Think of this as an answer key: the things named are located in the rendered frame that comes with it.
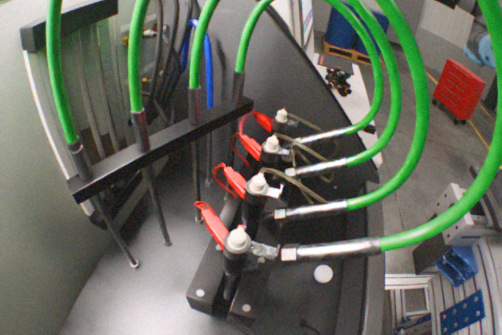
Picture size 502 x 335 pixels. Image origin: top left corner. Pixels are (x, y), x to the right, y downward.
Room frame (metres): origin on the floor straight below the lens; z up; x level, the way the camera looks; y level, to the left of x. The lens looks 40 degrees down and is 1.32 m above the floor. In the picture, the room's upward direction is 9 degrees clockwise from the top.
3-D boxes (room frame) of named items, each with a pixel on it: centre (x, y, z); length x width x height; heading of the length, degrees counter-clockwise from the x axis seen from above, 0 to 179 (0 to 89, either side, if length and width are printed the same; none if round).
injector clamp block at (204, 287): (0.25, -0.02, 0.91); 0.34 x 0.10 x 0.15; 170
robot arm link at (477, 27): (0.53, -0.54, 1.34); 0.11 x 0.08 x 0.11; 150
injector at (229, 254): (0.13, -0.01, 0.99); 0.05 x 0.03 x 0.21; 80
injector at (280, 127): (0.36, -0.05, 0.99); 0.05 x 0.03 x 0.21; 80
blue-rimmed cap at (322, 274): (0.21, -0.19, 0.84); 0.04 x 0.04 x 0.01
